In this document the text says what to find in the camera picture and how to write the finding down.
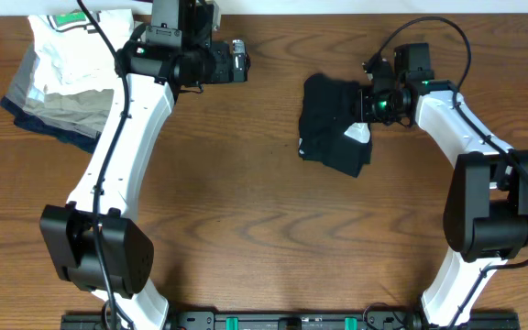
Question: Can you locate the black t-shirt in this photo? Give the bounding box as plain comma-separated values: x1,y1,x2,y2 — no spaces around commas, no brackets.
298,73,372,178

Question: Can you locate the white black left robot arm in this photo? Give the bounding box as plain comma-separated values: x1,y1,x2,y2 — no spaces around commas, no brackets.
39,39,250,329

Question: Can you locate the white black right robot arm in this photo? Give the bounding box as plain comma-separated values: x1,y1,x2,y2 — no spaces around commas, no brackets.
357,58,528,329

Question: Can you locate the beige folded garment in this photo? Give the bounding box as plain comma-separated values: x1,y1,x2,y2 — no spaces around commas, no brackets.
5,44,114,138

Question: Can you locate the navy folded garment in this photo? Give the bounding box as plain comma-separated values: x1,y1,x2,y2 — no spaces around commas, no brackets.
0,96,99,154

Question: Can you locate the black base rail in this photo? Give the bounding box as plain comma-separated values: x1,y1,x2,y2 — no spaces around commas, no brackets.
60,310,521,330

